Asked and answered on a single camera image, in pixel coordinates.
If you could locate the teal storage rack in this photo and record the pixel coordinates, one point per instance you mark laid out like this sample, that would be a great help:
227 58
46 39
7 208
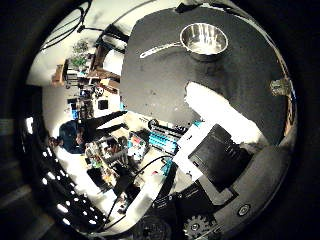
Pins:
163 141

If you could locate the wooden shelf unit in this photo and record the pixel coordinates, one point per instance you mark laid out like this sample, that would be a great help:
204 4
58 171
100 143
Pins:
96 71

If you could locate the person in dark blue clothes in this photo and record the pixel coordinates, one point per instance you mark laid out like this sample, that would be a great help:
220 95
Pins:
69 135

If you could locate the green plant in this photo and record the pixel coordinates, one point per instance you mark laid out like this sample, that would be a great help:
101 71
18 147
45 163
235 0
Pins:
80 53

